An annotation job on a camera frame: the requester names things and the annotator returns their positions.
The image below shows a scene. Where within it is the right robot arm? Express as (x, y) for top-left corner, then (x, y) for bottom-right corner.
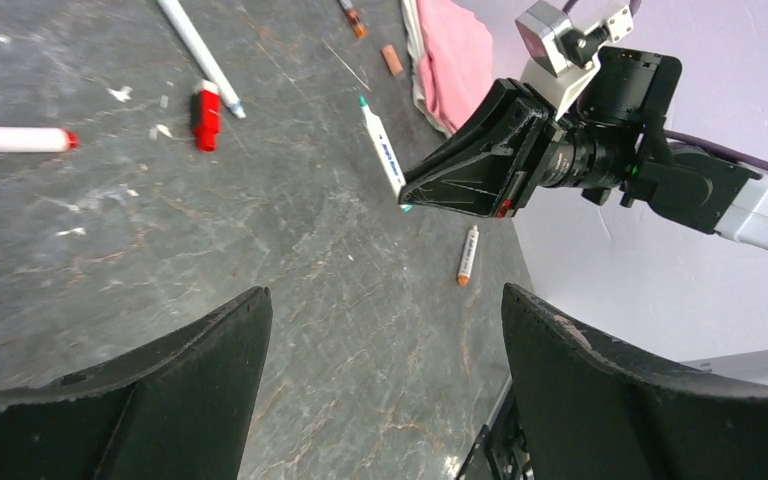
(399, 47), (768, 251)

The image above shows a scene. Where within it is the red white marker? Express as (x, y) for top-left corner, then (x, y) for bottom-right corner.
(0, 126), (80, 153)

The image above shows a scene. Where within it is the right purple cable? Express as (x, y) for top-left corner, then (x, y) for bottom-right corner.
(559, 0), (768, 188)

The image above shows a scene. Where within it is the teal white marker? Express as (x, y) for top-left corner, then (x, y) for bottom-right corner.
(358, 95), (413, 212)

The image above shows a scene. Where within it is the orange pen cap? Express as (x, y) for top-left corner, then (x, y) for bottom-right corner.
(381, 44), (404, 76)

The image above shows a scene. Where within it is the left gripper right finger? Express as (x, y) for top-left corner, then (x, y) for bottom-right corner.
(501, 283), (768, 479)

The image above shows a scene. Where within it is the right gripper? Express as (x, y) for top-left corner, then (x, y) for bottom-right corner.
(399, 79), (575, 218)

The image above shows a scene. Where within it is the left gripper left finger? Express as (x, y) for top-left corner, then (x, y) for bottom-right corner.
(0, 287), (273, 479)

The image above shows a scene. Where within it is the red pen cap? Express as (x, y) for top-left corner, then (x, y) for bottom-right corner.
(190, 80), (222, 153)

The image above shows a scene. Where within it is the white cloth under pink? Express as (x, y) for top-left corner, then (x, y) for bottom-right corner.
(400, 0), (452, 138)

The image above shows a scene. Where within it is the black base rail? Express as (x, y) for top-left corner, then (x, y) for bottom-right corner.
(454, 378), (535, 480)

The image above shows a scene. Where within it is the brown pen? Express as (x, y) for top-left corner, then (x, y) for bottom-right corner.
(338, 0), (367, 38)

